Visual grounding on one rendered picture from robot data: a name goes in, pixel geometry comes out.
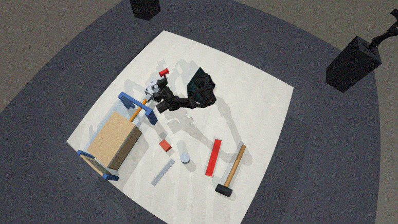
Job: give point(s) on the hammer with wooden handle and black head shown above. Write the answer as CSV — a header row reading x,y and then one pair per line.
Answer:
x,y
223,189

